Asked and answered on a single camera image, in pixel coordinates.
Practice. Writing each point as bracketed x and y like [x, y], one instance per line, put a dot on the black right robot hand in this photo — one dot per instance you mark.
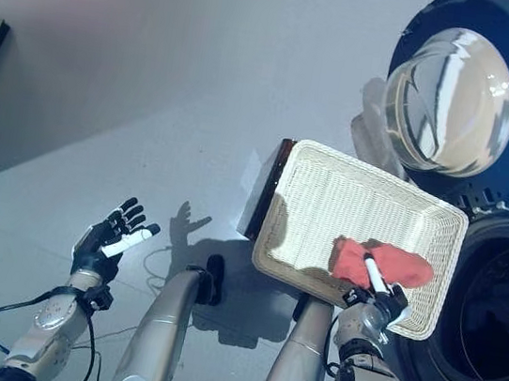
[392, 304]

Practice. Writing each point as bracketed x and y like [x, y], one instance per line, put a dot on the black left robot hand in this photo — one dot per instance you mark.
[96, 251]

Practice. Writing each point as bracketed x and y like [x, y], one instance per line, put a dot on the red cloth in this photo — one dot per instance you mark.
[400, 268]

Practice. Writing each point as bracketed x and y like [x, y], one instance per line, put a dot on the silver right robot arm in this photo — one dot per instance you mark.
[367, 329]

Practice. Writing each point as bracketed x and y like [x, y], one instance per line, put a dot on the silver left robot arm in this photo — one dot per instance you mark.
[45, 327]

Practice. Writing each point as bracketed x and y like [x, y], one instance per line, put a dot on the silver left robot leg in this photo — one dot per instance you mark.
[160, 319]

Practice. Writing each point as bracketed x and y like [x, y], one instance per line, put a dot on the silver robot leg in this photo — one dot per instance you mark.
[160, 319]
[298, 348]

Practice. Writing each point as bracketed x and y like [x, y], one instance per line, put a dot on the silver right robot leg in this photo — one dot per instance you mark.
[298, 348]

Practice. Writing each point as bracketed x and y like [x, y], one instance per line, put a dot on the white wicker basket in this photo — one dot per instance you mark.
[353, 199]

